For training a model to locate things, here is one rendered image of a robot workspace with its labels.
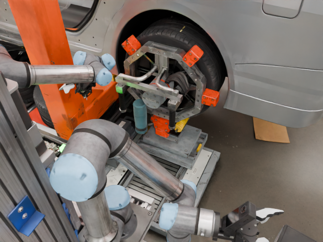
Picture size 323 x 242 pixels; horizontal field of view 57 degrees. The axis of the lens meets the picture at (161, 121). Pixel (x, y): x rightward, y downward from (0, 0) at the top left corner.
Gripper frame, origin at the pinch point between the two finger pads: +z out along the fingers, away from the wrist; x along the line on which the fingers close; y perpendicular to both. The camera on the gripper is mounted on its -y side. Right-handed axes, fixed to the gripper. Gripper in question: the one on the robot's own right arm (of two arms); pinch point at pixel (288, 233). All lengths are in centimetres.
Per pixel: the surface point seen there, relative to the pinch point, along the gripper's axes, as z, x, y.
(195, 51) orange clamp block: -37, -102, -5
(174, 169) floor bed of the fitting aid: -45, -116, 103
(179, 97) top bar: -42, -84, 14
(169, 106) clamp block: -46, -83, 20
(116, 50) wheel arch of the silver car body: -91, -128, 11
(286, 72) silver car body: 12, -97, -1
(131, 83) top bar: -71, -92, 14
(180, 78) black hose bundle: -43, -93, 8
